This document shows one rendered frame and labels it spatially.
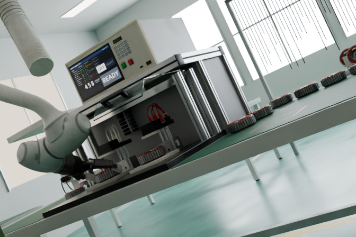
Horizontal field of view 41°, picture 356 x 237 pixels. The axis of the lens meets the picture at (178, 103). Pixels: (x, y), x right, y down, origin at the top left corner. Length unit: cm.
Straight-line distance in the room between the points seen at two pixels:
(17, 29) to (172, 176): 212
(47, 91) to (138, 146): 632
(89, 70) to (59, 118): 50
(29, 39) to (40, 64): 20
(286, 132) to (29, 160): 89
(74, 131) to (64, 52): 756
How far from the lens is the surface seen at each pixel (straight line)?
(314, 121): 131
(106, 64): 206
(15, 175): 748
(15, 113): 786
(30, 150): 174
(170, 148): 196
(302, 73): 823
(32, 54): 325
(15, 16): 347
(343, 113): 129
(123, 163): 211
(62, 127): 167
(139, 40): 196
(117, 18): 973
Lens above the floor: 87
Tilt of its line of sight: 2 degrees up
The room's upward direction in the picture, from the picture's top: 24 degrees counter-clockwise
